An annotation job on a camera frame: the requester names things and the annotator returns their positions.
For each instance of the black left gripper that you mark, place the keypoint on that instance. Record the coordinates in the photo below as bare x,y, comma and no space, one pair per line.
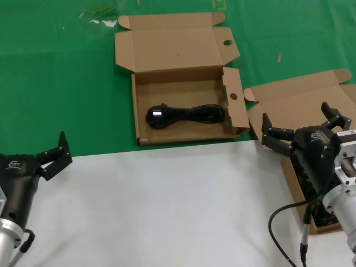
19,178

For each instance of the open cardboard box holding black parts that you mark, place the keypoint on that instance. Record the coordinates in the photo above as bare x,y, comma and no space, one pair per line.
292,97

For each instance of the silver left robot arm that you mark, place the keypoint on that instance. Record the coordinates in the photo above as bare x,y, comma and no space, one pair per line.
7,239

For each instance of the green table cloth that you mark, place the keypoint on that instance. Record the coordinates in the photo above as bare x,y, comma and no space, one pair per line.
55,83

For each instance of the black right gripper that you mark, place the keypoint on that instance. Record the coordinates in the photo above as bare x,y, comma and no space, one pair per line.
315,157

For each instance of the open cardboard box with round holes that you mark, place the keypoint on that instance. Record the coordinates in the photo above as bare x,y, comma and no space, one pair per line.
180,55

